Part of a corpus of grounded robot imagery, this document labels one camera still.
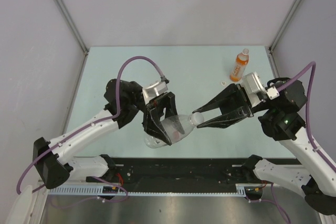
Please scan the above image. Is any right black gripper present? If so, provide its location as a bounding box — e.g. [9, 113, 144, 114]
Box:
[190, 82, 270, 128]

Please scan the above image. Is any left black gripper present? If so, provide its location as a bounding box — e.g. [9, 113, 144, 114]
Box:
[129, 81, 183, 144]

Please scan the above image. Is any clear water bottle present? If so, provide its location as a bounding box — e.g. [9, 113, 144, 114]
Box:
[143, 114, 196, 148]

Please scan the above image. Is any large orange tea bottle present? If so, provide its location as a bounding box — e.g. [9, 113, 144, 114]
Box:
[229, 48, 249, 82]

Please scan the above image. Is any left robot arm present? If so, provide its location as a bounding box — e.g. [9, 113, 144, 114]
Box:
[33, 79, 177, 189]

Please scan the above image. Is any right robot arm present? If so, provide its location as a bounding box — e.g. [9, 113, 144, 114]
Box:
[196, 72, 335, 216]

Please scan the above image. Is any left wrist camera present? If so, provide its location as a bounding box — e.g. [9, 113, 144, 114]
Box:
[142, 78, 169, 105]

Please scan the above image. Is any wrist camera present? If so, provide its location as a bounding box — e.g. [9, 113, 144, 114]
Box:
[142, 78, 169, 105]
[240, 72, 280, 108]

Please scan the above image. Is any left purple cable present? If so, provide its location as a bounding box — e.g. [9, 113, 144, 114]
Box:
[16, 56, 169, 195]

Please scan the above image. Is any purple cable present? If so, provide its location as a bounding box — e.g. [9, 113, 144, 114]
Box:
[16, 56, 169, 195]
[272, 61, 336, 175]

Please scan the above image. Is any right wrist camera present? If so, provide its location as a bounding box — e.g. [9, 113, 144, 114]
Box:
[240, 72, 280, 108]

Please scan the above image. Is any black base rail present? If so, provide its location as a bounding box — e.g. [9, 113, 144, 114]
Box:
[69, 157, 300, 193]

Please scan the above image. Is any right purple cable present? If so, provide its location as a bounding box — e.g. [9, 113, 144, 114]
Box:
[272, 61, 336, 175]

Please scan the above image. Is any white slotted cable duct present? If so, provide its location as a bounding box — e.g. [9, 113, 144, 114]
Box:
[48, 184, 263, 196]

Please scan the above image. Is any left aluminium frame post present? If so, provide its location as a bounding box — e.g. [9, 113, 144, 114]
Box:
[38, 0, 89, 56]

